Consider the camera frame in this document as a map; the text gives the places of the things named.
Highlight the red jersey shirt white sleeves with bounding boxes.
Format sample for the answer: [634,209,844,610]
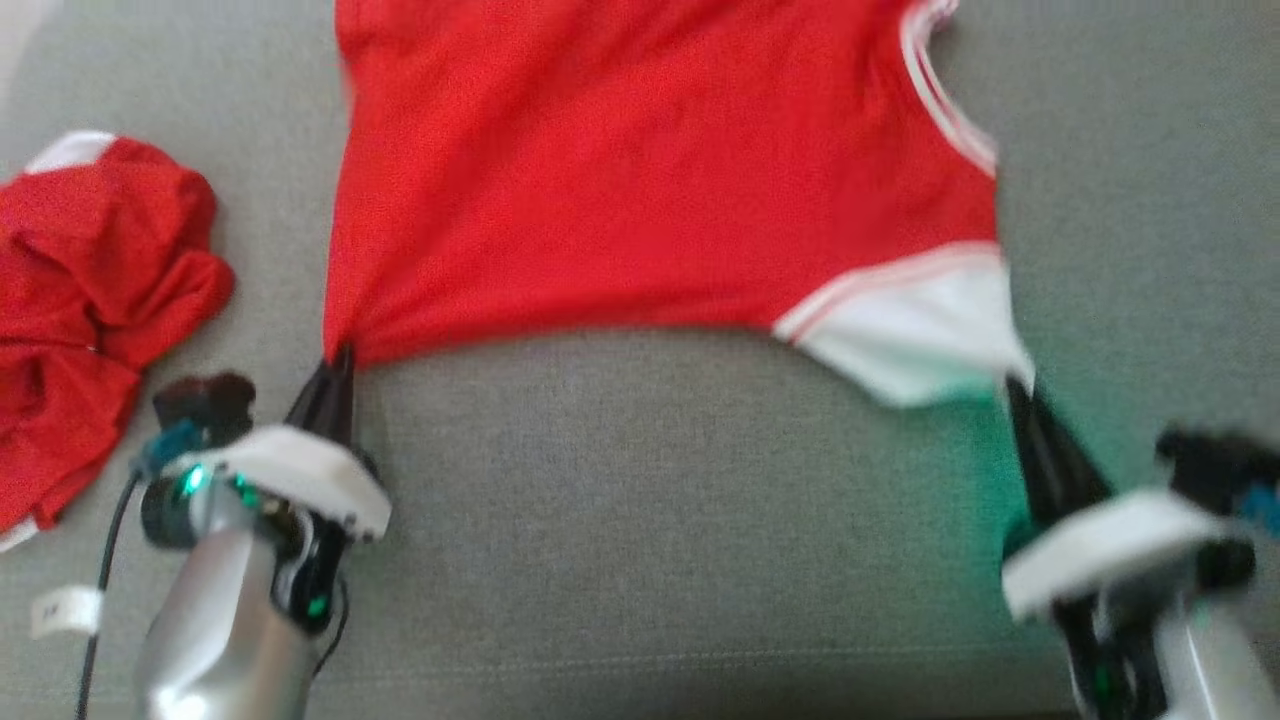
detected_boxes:
[322,0,1037,410]

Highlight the white cable label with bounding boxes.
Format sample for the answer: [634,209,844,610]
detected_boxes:
[30,585,106,641]

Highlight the red shorts white waistband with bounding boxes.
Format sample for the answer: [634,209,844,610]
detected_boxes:
[0,130,237,554]

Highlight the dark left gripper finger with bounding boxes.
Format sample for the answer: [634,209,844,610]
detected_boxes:
[285,358,343,438]
[328,345,359,448]

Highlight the grey sofa seat cushion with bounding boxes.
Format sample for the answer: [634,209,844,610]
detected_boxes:
[0,0,1280,720]

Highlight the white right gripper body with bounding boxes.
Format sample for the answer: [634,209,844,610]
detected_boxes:
[1002,490,1258,720]

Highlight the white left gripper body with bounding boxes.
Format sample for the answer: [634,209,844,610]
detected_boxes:
[140,425,393,636]

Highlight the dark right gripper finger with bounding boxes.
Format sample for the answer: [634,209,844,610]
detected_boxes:
[1035,395,1113,516]
[1005,377,1066,528]

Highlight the black cable teal plug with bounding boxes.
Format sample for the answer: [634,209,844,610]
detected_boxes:
[73,420,204,720]
[1240,485,1280,538]

